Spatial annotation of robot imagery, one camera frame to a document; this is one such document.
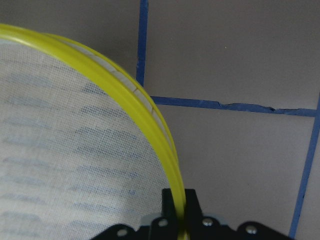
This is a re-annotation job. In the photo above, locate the yellow top steamer layer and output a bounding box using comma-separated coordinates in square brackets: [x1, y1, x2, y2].
[0, 24, 186, 240]

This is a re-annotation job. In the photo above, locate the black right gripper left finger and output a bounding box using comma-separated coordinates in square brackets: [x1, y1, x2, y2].
[161, 188, 178, 225]

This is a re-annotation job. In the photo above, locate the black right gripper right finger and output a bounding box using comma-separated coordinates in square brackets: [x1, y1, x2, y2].
[184, 188, 203, 225]

